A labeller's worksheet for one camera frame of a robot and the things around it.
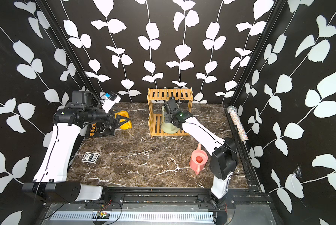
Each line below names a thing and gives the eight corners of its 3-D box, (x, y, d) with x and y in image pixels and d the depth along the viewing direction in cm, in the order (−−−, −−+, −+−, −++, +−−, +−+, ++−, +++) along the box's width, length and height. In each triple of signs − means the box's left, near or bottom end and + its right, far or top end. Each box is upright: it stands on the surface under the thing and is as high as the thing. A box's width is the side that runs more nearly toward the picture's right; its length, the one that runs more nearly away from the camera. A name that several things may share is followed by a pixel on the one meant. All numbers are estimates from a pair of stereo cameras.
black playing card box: (82, 161, 90) (80, 159, 88) (87, 152, 94) (86, 151, 92) (95, 163, 89) (94, 162, 87) (100, 155, 93) (98, 153, 91)
